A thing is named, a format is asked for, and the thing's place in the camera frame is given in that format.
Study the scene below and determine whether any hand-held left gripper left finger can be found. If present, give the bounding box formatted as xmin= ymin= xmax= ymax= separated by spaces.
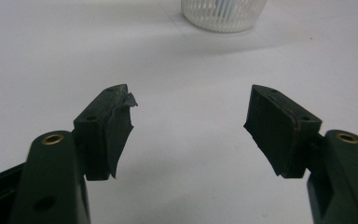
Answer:
xmin=73 ymin=83 xmax=138 ymax=182

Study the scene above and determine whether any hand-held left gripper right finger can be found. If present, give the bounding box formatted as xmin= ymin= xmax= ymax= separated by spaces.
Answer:
xmin=242 ymin=83 xmax=324 ymax=180

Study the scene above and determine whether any white plastic slotted basket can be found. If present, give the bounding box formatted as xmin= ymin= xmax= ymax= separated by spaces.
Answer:
xmin=180 ymin=0 xmax=269 ymax=34

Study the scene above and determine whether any white table cover sheet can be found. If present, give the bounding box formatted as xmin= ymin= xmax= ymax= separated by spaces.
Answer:
xmin=0 ymin=0 xmax=358 ymax=224

